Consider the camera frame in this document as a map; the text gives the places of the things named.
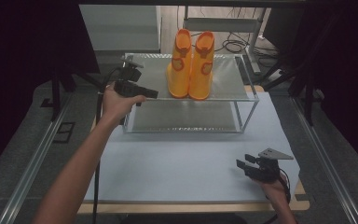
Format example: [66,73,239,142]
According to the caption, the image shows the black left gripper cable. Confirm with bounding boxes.
[91,66,123,224]

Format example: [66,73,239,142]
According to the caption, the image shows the grey cabinet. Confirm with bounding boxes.
[77,4,163,52]

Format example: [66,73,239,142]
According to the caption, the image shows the black metal stand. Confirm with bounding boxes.
[50,60,104,122]
[260,46,320,127]

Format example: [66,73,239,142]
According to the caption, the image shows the yellow duck rain boot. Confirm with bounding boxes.
[165,28,194,99]
[187,30,215,102]

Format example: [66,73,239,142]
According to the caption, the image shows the wooden table board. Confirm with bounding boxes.
[76,84,311,216]

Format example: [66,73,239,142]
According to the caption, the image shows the white metal desk frame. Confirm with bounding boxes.
[181,5,268,76]

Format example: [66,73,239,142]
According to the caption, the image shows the person's left hand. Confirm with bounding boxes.
[101,81,147,126]

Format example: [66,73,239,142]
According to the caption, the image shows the black rectangular floor frame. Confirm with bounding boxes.
[52,121,76,145]

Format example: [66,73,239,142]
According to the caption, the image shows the black floor cables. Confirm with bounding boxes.
[176,5,282,61]

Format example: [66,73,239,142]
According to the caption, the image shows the person's right hand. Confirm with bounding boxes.
[253,174,289,203]

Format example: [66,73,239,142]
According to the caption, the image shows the aluminium rail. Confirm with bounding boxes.
[0,92,73,224]
[290,95,358,224]

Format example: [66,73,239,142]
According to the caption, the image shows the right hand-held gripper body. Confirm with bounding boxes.
[254,147,295,184]

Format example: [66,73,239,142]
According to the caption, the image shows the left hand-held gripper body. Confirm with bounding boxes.
[113,60,145,98]

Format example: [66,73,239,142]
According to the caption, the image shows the white table mat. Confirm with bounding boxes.
[83,91,301,203]

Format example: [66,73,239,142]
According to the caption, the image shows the two-tier metal shoe rack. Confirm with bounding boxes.
[112,52,260,134]

